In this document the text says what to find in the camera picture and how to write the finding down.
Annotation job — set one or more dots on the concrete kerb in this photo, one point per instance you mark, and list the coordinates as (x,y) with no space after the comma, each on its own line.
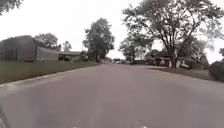
(33,80)

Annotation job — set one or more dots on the dark round bush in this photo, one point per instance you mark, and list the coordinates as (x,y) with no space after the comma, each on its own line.
(218,70)

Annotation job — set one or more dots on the grey asphalt road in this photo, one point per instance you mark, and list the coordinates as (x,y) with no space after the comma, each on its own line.
(113,96)

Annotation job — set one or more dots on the large spreading tree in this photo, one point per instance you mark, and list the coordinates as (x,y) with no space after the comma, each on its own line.
(173,23)

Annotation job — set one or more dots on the dark house behind large tree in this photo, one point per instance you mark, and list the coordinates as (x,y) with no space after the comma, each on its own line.
(163,60)

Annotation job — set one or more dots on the tall dark tree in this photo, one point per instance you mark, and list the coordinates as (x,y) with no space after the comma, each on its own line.
(99,38)

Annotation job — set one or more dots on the overhanging tree branches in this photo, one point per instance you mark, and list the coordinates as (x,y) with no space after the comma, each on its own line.
(6,4)

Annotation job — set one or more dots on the trees behind grey building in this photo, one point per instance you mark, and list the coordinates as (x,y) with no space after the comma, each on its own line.
(48,40)

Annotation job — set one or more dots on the low house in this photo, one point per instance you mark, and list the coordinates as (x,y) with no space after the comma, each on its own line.
(71,55)

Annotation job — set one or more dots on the small roadside tree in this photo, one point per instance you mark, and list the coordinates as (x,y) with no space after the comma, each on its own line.
(133,46)

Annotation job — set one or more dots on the grey building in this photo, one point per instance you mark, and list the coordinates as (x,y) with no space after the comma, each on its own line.
(20,50)

